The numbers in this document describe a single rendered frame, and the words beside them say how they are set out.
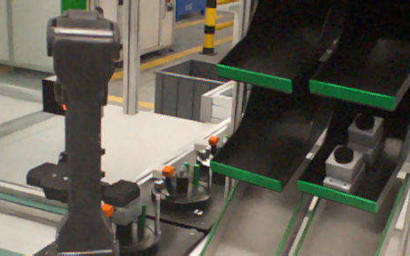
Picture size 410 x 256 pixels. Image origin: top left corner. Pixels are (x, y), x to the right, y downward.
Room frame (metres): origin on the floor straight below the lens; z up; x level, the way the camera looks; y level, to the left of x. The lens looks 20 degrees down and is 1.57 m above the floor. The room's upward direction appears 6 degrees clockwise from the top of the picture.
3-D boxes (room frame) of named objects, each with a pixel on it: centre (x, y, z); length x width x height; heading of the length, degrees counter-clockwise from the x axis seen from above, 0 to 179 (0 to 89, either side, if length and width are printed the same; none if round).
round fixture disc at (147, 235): (1.10, 0.25, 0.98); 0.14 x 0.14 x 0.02
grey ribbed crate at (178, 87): (3.24, 0.22, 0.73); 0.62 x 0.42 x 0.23; 72
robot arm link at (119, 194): (0.97, 0.29, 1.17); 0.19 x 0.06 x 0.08; 72
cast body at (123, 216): (1.11, 0.25, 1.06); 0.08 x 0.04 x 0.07; 163
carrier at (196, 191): (1.34, 0.17, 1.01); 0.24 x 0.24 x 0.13; 72
